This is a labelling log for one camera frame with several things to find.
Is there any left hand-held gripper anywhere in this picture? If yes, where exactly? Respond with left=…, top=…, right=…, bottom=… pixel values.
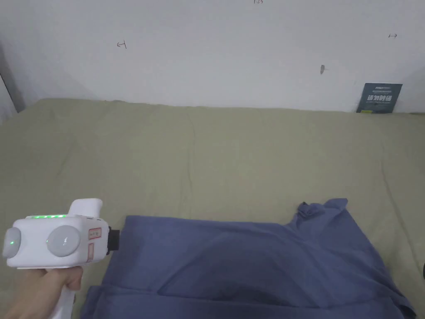
left=2, top=198, right=121, bottom=319

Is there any dark blue shirt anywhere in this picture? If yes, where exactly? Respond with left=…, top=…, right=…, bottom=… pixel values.
left=79, top=198, right=417, bottom=319

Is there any dark teal card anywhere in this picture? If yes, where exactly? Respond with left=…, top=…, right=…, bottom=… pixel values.
left=356, top=83, right=403, bottom=114

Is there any person's left hand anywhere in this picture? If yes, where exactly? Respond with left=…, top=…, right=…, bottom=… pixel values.
left=0, top=265, right=84, bottom=319

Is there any bed with pale green sheet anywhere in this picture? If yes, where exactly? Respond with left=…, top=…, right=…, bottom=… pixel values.
left=0, top=98, right=425, bottom=319

